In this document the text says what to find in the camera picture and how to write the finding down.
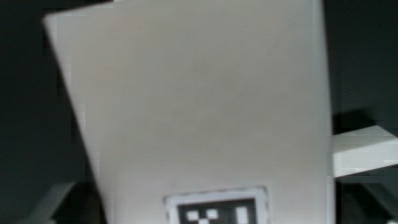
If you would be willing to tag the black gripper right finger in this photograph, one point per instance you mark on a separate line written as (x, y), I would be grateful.
(367, 204)

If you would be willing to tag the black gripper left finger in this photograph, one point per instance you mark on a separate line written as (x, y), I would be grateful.
(70, 206)

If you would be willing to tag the white cabinet top block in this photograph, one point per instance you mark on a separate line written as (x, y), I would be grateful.
(198, 83)

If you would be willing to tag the white L-shaped fence wall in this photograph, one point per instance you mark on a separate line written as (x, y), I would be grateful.
(365, 150)

